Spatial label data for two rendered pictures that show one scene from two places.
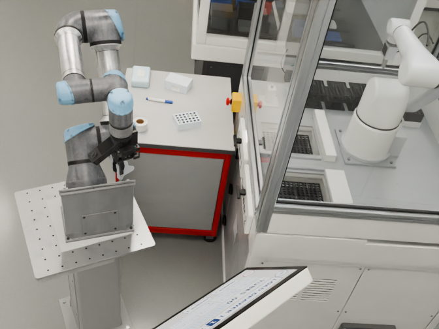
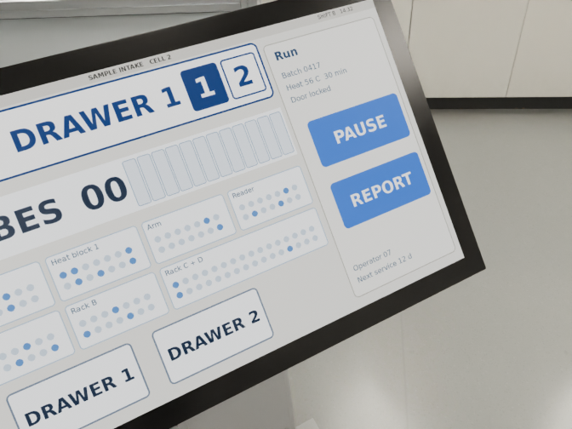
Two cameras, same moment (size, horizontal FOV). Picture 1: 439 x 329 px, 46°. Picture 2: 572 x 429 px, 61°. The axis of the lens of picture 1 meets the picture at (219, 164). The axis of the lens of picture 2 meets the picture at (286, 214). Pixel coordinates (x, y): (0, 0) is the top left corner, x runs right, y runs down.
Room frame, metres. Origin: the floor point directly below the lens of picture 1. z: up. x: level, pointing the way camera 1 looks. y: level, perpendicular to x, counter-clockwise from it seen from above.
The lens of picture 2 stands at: (1.05, 0.15, 1.34)
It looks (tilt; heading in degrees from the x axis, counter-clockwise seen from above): 41 degrees down; 203
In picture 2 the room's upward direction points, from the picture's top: 6 degrees counter-clockwise
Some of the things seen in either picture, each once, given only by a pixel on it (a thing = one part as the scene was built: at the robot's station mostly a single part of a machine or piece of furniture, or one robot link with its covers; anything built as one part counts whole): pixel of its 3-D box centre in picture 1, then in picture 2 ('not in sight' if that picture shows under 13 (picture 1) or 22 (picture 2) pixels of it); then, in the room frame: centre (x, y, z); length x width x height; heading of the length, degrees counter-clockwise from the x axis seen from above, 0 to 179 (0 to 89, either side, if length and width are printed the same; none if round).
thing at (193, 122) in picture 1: (187, 120); not in sight; (2.00, 0.20, 0.78); 0.12 x 0.08 x 0.04; 119
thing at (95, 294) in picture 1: (93, 271); not in sight; (1.31, 0.48, 0.38); 0.30 x 0.30 x 0.76; 32
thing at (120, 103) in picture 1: (120, 108); not in sight; (1.25, 0.33, 1.38); 0.09 x 0.08 x 0.11; 23
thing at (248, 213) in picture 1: (246, 198); not in sight; (1.45, -0.13, 0.87); 0.29 x 0.02 x 0.11; 8
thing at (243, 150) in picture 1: (242, 146); not in sight; (1.76, -0.09, 0.87); 0.29 x 0.02 x 0.11; 8
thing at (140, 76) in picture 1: (140, 76); not in sight; (2.30, 0.50, 0.78); 0.15 x 0.10 x 0.04; 9
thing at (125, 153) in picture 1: (123, 143); not in sight; (1.27, 0.33, 1.22); 0.09 x 0.08 x 0.12; 129
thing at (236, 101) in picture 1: (235, 102); not in sight; (2.09, -0.03, 0.88); 0.07 x 0.05 x 0.07; 8
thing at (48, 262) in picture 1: (83, 227); not in sight; (1.30, 0.50, 0.70); 0.45 x 0.44 x 0.12; 122
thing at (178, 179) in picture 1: (172, 159); not in sight; (2.13, 0.27, 0.38); 0.62 x 0.58 x 0.76; 8
